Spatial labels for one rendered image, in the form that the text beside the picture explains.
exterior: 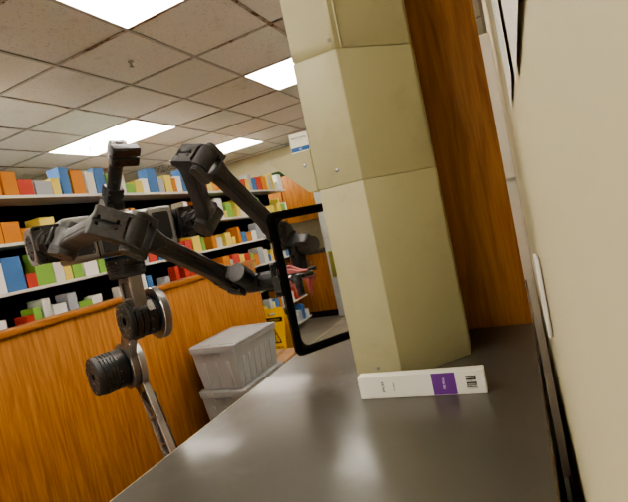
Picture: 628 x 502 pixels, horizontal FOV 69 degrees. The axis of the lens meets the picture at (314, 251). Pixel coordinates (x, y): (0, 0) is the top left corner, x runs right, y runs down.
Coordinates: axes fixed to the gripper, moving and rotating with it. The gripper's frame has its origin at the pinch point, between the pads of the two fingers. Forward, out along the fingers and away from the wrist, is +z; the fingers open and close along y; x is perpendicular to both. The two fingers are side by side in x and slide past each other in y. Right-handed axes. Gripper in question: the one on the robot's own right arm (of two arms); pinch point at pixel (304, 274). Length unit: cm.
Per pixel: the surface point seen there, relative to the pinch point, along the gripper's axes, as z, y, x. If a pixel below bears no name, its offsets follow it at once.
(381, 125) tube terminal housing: 33.4, 32.6, -11.5
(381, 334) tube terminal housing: 24.9, -15.0, -16.9
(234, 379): -140, -80, 137
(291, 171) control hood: 11.0, 26.9, -17.1
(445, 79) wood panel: 46, 46, 20
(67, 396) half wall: -179, -49, 42
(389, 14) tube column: 39, 58, -6
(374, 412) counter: 26, -26, -34
